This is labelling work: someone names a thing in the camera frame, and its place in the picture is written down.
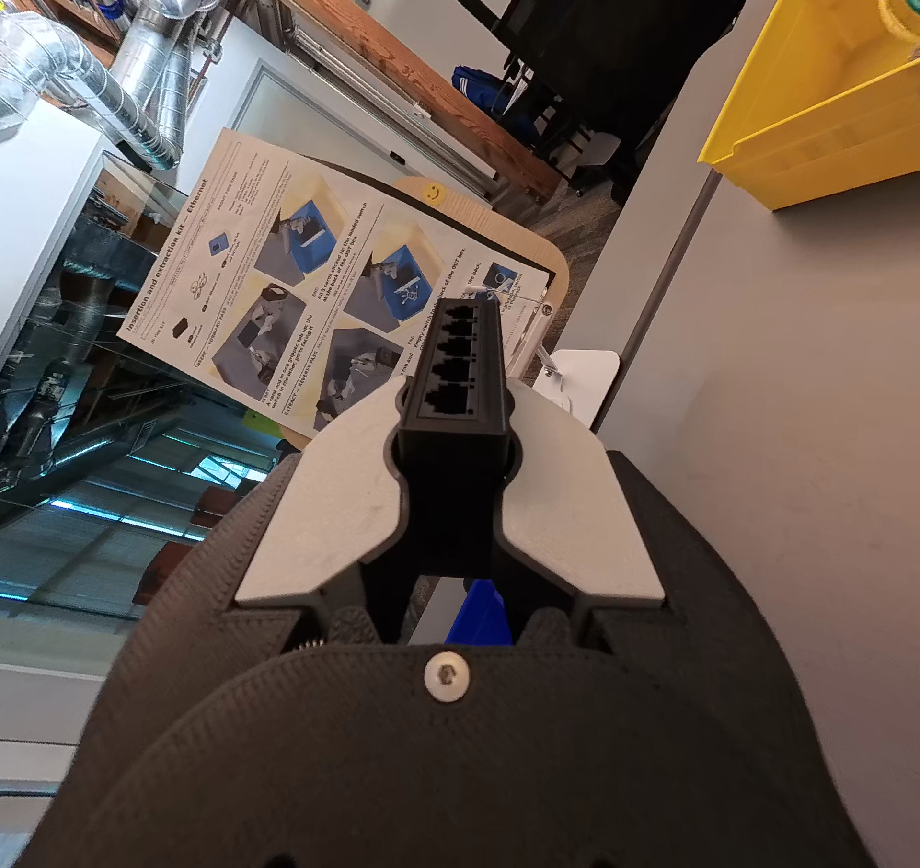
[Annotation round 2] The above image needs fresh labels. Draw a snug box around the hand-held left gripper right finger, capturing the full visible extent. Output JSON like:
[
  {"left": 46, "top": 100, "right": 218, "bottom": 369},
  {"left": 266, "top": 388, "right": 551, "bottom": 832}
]
[{"left": 491, "top": 381, "right": 667, "bottom": 646}]

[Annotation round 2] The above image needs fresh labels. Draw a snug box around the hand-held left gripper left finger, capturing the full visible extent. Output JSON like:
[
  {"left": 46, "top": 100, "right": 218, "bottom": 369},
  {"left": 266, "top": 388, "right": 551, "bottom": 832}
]
[{"left": 233, "top": 377, "right": 426, "bottom": 645}]

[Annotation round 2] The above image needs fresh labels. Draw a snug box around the black ethernet switch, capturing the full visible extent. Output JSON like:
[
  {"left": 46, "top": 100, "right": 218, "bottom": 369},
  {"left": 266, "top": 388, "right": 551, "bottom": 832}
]
[{"left": 399, "top": 299, "right": 513, "bottom": 574}]

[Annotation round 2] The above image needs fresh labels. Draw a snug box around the blue plastic bin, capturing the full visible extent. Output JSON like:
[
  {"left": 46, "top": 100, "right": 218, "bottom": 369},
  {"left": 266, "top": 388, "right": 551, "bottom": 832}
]
[{"left": 446, "top": 579, "right": 515, "bottom": 646}]

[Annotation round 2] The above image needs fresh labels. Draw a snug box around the yellow plastic bin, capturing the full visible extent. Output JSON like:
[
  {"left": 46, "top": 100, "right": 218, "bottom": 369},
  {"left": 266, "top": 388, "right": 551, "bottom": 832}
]
[{"left": 697, "top": 0, "right": 920, "bottom": 211}]

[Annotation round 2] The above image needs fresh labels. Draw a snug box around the white stand base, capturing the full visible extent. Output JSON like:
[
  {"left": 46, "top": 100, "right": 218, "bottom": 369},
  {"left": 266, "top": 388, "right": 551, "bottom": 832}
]
[{"left": 535, "top": 349, "right": 621, "bottom": 429}]

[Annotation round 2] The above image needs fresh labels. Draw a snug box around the printed instruction sheet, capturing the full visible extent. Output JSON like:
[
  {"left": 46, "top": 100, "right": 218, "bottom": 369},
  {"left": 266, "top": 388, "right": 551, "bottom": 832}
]
[{"left": 116, "top": 128, "right": 554, "bottom": 445}]

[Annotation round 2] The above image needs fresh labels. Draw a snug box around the wooden backing board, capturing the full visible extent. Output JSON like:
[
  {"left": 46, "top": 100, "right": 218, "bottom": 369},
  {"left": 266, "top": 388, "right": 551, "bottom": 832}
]
[{"left": 280, "top": 178, "right": 571, "bottom": 445}]

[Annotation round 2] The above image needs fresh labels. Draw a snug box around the white door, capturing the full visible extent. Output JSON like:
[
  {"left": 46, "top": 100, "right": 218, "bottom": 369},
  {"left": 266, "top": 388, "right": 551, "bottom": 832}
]
[{"left": 230, "top": 59, "right": 497, "bottom": 197}]

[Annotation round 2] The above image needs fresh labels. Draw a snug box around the blue striped bag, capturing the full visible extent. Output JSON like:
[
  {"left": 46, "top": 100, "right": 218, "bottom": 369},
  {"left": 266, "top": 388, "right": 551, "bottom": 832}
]
[{"left": 451, "top": 67, "right": 536, "bottom": 139}]

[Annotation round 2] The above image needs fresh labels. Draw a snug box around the wooden post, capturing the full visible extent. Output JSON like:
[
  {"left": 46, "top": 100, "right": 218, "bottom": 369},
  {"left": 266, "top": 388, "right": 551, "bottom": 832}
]
[{"left": 216, "top": 0, "right": 565, "bottom": 201}]

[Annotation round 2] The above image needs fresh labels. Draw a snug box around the silver spiral air duct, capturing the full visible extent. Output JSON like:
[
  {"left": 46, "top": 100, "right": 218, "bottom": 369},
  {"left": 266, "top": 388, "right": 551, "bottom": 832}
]
[{"left": 108, "top": 0, "right": 238, "bottom": 172}]

